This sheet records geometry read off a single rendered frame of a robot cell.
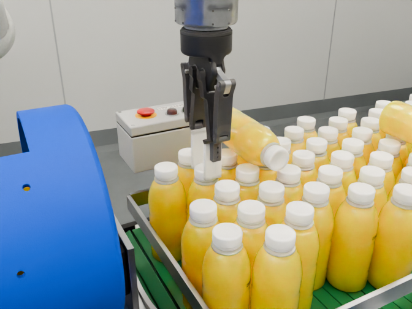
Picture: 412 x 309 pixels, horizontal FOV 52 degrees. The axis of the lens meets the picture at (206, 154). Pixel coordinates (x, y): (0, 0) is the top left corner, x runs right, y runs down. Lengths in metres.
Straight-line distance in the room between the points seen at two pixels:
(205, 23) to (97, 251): 0.32
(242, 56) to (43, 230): 3.25
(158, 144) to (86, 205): 0.43
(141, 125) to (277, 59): 3.01
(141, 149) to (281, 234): 0.39
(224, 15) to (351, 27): 3.58
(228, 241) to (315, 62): 3.52
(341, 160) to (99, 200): 0.46
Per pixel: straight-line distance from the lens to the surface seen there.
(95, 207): 0.44
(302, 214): 0.60
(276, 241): 0.54
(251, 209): 0.60
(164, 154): 0.87
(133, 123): 0.84
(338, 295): 0.75
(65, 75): 3.25
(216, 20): 0.59
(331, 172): 0.72
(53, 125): 0.49
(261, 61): 3.70
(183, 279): 0.63
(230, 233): 0.55
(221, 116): 0.61
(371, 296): 0.65
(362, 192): 0.67
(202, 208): 0.60
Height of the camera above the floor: 1.40
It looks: 26 degrees down
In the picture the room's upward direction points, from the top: straight up
